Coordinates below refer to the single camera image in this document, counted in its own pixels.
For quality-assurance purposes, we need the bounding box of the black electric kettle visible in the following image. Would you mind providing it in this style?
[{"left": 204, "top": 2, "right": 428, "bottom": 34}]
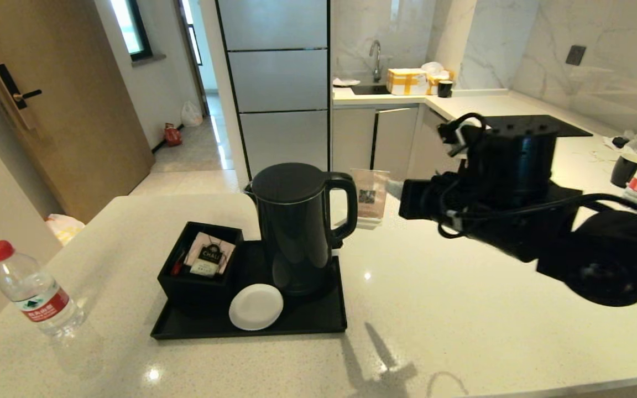
[{"left": 244, "top": 163, "right": 358, "bottom": 297}]

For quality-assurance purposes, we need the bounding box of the beige tea bag sachet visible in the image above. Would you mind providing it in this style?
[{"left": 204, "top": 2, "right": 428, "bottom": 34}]
[{"left": 185, "top": 232, "right": 236, "bottom": 276}]

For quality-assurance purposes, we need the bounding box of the acrylic QR code sign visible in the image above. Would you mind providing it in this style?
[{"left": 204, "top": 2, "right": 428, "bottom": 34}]
[{"left": 352, "top": 168, "right": 390, "bottom": 230}]

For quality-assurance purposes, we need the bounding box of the white cabinet door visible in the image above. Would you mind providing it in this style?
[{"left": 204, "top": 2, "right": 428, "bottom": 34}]
[
  {"left": 332, "top": 107, "right": 377, "bottom": 172},
  {"left": 374, "top": 107, "right": 420, "bottom": 182}
]

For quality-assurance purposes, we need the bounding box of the black induction cooktop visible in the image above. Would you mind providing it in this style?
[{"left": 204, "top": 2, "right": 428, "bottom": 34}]
[{"left": 484, "top": 115, "right": 594, "bottom": 138}]

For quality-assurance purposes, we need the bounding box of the dark kitchen sink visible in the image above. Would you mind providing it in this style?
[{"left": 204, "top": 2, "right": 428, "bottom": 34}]
[{"left": 351, "top": 83, "right": 391, "bottom": 96}]

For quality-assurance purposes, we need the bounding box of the black mug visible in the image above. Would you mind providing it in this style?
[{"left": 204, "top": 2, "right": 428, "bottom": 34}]
[{"left": 610, "top": 155, "right": 637, "bottom": 188}]

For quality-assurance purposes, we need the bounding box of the large yellow-taped cardboard box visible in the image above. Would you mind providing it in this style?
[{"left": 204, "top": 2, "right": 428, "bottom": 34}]
[{"left": 387, "top": 69, "right": 430, "bottom": 96}]

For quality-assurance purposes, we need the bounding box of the small yellow-taped cardboard box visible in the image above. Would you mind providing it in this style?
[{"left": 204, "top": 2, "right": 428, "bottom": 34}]
[{"left": 427, "top": 71, "right": 456, "bottom": 95}]

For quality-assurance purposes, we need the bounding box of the crumpled clear plastic packaging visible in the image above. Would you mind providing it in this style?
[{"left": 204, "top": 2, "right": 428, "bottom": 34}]
[{"left": 604, "top": 131, "right": 637, "bottom": 155}]

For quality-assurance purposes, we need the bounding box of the chrome kitchen faucet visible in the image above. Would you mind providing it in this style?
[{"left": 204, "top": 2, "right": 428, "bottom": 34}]
[{"left": 369, "top": 40, "right": 384, "bottom": 83}]

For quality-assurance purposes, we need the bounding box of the black rectangular serving tray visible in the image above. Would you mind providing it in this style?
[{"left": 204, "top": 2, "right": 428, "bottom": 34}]
[{"left": 150, "top": 238, "right": 348, "bottom": 340}]

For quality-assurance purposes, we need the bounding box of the silver refrigerator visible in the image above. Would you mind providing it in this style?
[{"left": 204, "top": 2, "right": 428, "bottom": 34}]
[{"left": 216, "top": 0, "right": 331, "bottom": 180}]

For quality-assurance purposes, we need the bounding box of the white round paper coaster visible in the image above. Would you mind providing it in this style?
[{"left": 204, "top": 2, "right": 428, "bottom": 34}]
[{"left": 228, "top": 284, "right": 284, "bottom": 331}]

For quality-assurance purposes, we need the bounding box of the black divided organizer box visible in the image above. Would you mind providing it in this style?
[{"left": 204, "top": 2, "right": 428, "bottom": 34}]
[{"left": 158, "top": 222, "right": 244, "bottom": 311}]

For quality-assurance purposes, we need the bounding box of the black framed window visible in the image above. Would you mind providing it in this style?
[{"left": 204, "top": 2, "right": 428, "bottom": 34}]
[{"left": 110, "top": 0, "right": 153, "bottom": 62}]

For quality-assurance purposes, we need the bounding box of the brown wooden door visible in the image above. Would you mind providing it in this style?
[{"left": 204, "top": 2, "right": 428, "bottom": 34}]
[{"left": 0, "top": 0, "right": 155, "bottom": 224}]

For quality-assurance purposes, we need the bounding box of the white and yellow plastic bag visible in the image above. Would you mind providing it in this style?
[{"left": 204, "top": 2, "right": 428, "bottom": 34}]
[{"left": 45, "top": 214, "right": 85, "bottom": 247}]

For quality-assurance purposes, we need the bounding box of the black and gold door lock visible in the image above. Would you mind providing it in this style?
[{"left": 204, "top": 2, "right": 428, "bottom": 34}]
[{"left": 0, "top": 64, "right": 43, "bottom": 131}]

